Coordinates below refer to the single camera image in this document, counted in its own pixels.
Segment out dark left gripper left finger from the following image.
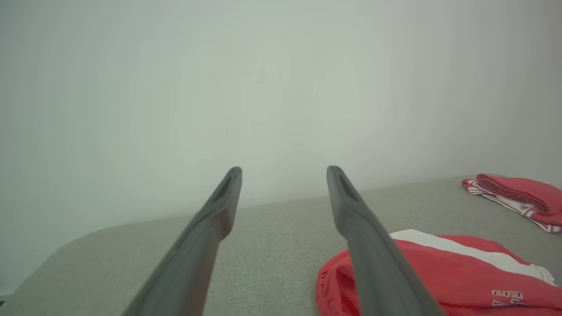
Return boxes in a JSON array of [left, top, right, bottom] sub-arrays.
[[122, 166, 243, 316]]

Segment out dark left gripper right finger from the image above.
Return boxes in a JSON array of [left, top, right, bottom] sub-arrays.
[[326, 165, 444, 316]]

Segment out red white-striped shorts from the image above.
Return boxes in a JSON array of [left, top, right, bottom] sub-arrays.
[[316, 229, 562, 316]]

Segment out red lettered basketball jersey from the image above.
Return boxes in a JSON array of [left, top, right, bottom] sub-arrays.
[[461, 174, 562, 233]]

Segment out grey fabric sofa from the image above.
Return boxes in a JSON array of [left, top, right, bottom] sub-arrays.
[[0, 173, 562, 316]]

